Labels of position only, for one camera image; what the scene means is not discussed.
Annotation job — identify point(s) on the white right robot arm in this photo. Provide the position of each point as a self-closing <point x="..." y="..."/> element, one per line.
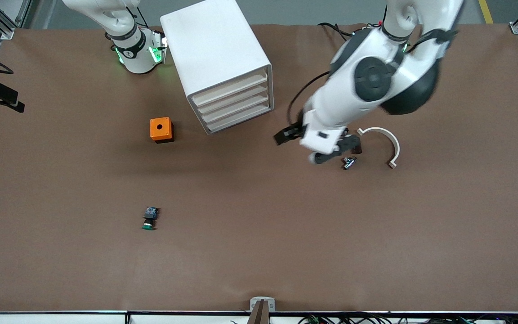
<point x="133" y="54"/>

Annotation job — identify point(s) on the brown table mat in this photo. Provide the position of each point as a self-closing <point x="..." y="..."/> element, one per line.
<point x="286" y="247"/>

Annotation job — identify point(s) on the orange button enclosure box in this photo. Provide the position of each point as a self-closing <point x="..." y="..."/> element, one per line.
<point x="154" y="134"/>

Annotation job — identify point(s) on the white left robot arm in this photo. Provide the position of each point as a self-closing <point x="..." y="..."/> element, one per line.
<point x="376" y="81"/>

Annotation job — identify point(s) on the dark brown ribbed block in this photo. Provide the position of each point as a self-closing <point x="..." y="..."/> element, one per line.
<point x="356" y="145"/>

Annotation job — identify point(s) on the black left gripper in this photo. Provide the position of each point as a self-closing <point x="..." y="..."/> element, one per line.
<point x="293" y="131"/>

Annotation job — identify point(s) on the brown wedge bar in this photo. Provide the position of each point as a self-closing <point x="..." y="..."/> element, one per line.
<point x="261" y="315"/>

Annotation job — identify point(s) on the small metal pipe fitting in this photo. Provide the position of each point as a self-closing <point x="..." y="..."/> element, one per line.
<point x="348" y="163"/>

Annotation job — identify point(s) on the white curved plastic bracket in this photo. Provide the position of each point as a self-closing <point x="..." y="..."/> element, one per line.
<point x="378" y="129"/>

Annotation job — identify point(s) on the grey metal mounting bracket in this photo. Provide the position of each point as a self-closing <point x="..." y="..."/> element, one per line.
<point x="271" y="306"/>

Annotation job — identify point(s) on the white table edge rail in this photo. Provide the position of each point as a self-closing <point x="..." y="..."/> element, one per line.
<point x="61" y="318"/>

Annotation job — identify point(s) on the green mushroom push button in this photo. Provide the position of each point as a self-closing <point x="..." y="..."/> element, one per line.
<point x="151" y="212"/>

